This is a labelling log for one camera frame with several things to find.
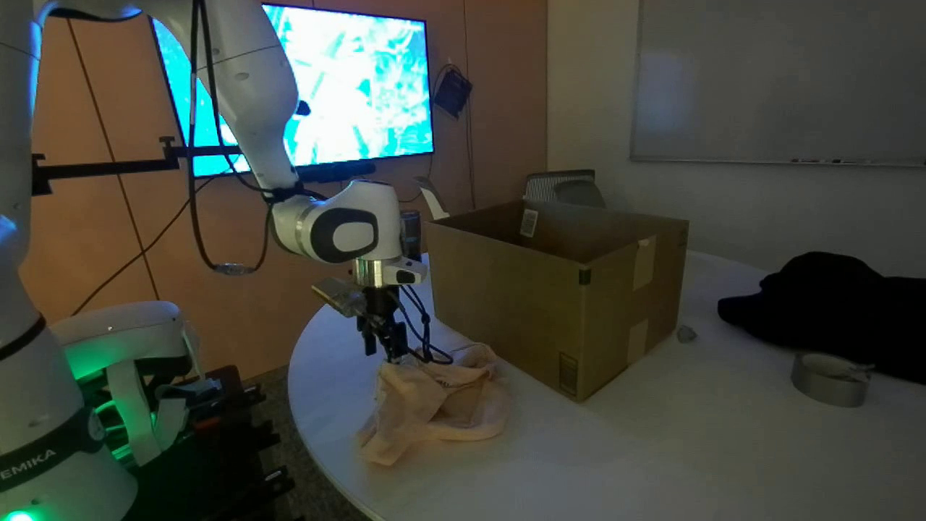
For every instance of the whiteboard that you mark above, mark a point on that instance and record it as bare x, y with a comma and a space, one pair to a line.
783, 83

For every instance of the grey tape roll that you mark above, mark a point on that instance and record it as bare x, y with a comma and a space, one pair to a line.
829, 381

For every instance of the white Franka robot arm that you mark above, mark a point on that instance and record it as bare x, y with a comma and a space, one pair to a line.
250, 76

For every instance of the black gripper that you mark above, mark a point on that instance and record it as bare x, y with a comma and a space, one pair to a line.
379, 307

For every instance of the brown cardboard box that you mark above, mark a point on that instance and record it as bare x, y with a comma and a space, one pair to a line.
540, 299

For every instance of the small grey round object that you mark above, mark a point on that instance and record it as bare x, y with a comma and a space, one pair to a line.
687, 333

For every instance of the black jacket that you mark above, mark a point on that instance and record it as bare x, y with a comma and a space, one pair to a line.
841, 307

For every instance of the black robot stand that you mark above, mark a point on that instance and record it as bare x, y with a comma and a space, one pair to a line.
211, 453

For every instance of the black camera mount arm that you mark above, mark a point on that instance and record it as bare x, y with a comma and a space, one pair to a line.
104, 167

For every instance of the black wall device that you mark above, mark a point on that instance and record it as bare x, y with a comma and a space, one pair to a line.
451, 90

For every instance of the wall television screen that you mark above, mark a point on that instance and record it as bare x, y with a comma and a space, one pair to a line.
366, 87

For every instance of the pink shirt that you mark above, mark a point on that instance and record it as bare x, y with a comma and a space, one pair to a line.
434, 409

